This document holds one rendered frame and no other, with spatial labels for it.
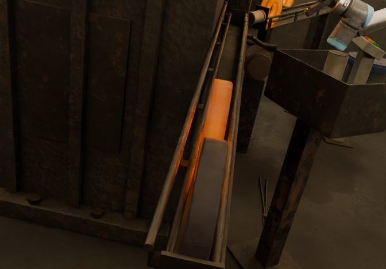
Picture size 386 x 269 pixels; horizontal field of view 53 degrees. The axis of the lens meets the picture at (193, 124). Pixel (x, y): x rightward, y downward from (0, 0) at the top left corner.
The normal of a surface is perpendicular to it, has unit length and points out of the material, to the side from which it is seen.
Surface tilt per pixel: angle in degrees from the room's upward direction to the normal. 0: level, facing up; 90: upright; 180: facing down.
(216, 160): 16
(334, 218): 0
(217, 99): 30
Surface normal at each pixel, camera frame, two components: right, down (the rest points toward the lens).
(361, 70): -0.14, 0.42
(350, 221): 0.15, -0.89
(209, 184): 0.06, -0.47
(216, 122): -0.01, -0.15
